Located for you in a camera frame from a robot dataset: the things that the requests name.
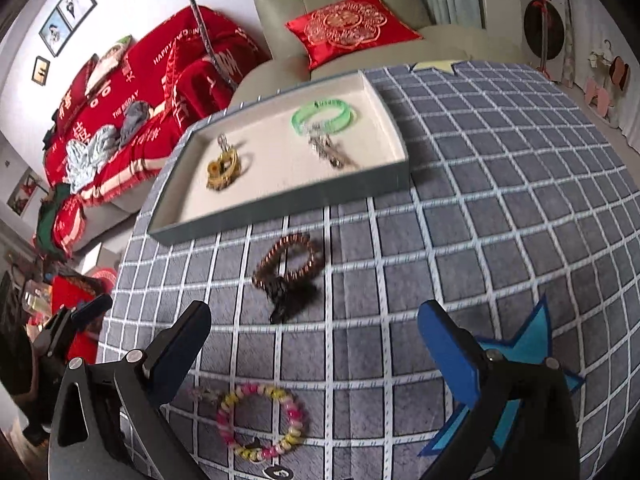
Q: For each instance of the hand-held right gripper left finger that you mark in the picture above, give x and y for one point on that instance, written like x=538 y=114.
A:
x=180 y=355

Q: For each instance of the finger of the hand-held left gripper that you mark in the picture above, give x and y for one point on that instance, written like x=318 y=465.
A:
x=92 y=310
x=50 y=332

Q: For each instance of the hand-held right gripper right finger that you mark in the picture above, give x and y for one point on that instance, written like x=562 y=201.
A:
x=447 y=350

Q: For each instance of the gold hair clip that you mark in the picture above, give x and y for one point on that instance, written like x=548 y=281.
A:
x=222 y=165

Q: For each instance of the grey-green jewelry tray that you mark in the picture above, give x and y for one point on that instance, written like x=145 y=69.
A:
x=280 y=180

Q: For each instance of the silver hair clip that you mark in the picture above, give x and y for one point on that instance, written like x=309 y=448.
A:
x=332 y=152

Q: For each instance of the green translucent bangle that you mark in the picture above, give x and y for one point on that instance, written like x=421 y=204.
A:
x=345 y=115

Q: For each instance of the clear claw hair clip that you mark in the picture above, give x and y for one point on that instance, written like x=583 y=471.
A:
x=310 y=128

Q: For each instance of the red gift bag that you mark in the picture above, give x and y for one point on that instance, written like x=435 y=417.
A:
x=75 y=292

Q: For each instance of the red round mat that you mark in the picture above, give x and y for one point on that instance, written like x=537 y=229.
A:
x=102 y=277

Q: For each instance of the small silver earring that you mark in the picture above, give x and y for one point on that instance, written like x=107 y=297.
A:
x=205 y=394

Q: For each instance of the red covered sofa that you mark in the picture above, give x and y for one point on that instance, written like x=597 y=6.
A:
x=100 y=220

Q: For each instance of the green garment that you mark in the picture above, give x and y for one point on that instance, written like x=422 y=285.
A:
x=50 y=220

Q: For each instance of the black claw hair clip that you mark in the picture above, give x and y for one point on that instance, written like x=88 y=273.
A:
x=290 y=305

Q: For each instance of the grey checkered tablecloth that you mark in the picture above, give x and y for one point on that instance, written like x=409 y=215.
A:
x=475 y=210

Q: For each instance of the light blue clothes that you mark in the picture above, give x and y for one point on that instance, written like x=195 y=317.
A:
x=90 y=157

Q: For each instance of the grey cloth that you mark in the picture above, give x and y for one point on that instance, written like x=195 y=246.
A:
x=135 y=122

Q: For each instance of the red printed pillow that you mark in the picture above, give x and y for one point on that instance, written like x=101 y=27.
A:
x=75 y=95

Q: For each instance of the red fringed pillow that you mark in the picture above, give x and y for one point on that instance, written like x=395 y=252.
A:
x=175 y=85

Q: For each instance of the green patterned pillow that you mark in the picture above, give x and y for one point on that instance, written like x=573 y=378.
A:
x=110 y=62

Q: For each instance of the red printed blanket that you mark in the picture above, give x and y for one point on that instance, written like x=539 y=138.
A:
x=160 y=65

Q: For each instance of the blue-toned framed photo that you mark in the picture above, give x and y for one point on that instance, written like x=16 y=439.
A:
x=54 y=32

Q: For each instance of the gooseneck phone stand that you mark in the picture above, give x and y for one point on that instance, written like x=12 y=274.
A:
x=205 y=30

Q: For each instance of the dark-toned framed photo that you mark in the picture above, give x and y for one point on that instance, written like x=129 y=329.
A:
x=76 y=5

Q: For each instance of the pink slippers rack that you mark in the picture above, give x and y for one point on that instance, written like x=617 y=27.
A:
x=610 y=85

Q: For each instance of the red mop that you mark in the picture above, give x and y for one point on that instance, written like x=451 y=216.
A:
x=542 y=30

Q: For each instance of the red embroidered cushion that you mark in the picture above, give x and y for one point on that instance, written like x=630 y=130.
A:
x=350 y=30

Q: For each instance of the white washing machine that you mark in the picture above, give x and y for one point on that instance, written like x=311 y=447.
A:
x=550 y=15

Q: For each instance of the white curtain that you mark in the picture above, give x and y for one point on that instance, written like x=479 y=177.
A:
x=610 y=10

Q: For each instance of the small black picture frame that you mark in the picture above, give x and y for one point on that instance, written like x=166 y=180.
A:
x=41 y=70

